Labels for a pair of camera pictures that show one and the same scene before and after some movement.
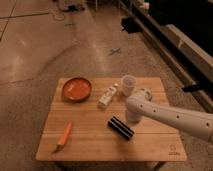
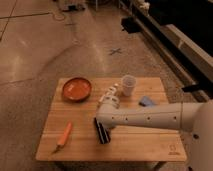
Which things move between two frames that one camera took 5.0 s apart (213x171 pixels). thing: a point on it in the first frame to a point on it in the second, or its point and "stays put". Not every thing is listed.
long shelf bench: x=192 y=65 stays put
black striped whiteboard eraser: x=121 y=128 to x=104 y=133
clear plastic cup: x=128 y=84 stays put
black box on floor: x=130 y=25 stays put
